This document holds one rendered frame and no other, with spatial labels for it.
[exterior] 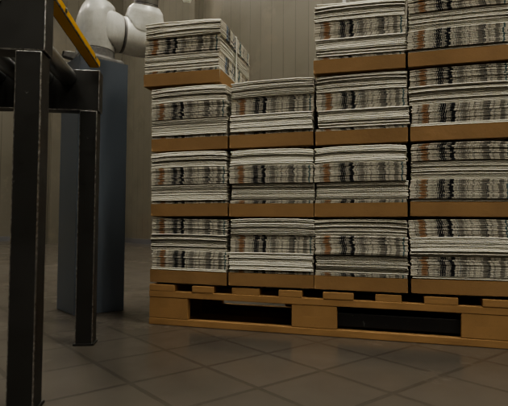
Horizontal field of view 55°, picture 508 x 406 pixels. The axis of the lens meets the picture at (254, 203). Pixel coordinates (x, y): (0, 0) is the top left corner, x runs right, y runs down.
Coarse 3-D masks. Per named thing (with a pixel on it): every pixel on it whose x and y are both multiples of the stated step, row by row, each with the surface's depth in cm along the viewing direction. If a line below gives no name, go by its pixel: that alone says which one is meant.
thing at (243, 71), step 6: (240, 48) 191; (240, 54) 191; (246, 54) 199; (240, 60) 191; (246, 60) 199; (240, 66) 192; (246, 66) 199; (240, 72) 193; (246, 72) 199; (240, 78) 193; (246, 78) 200
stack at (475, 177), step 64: (192, 128) 169; (256, 128) 162; (320, 128) 156; (192, 192) 168; (256, 192) 162; (320, 192) 156; (384, 192) 150; (448, 192) 145; (192, 256) 167; (256, 256) 160; (320, 256) 155; (384, 256) 150; (448, 256) 144; (192, 320) 166; (256, 320) 173; (320, 320) 154
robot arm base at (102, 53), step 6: (96, 48) 194; (102, 48) 196; (66, 54) 193; (72, 54) 194; (78, 54) 195; (96, 54) 194; (102, 54) 196; (108, 54) 198; (114, 54) 202; (114, 60) 198; (120, 60) 199
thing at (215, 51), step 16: (160, 32) 173; (176, 32) 172; (192, 32) 170; (208, 32) 168; (224, 32) 171; (160, 48) 173; (176, 48) 172; (192, 48) 170; (208, 48) 168; (224, 48) 173; (160, 64) 173; (176, 64) 172; (192, 64) 170; (208, 64) 168; (224, 64) 173
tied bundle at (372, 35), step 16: (384, 0) 153; (400, 0) 152; (320, 16) 158; (336, 16) 157; (352, 16) 155; (368, 16) 154; (384, 16) 153; (400, 16) 152; (320, 32) 158; (336, 32) 157; (352, 32) 155; (368, 32) 154; (384, 32) 153; (400, 32) 152; (320, 48) 157; (336, 48) 156; (352, 48) 155; (368, 48) 154; (384, 48) 152; (400, 48) 151
